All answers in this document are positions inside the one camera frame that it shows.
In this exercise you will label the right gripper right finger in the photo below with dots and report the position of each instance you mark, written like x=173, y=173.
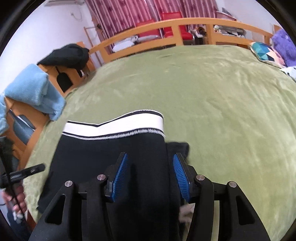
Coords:
x=238, y=219

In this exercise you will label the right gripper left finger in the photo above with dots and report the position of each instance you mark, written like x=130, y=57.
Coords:
x=79, y=211

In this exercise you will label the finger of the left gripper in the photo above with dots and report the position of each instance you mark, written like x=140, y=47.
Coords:
x=34, y=170

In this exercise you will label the black pants with white stripe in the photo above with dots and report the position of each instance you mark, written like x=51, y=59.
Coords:
x=149, y=207

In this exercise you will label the person left hand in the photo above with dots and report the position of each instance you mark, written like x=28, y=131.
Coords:
x=18, y=204

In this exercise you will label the light blue fleece blanket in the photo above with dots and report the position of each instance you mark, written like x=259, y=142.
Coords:
x=33, y=87

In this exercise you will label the green plush bed blanket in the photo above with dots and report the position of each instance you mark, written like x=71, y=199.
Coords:
x=236, y=113

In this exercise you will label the black garment on bedpost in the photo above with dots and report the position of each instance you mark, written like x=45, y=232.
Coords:
x=70, y=56

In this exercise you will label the white floral pillow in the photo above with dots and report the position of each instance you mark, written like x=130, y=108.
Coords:
x=290, y=71

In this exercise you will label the white air conditioner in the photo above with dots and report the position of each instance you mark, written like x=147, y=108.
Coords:
x=63, y=2

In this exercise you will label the geometric pattern pillow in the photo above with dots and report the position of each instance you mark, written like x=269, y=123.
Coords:
x=267, y=54

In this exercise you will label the maroon striped curtains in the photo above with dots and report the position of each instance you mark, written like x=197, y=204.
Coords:
x=117, y=16

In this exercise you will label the purple plush toy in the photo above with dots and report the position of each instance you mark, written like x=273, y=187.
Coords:
x=284, y=46

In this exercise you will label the left red chair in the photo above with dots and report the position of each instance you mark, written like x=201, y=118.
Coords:
x=148, y=35

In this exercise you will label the wooden bed frame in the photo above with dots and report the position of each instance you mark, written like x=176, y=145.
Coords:
x=121, y=45

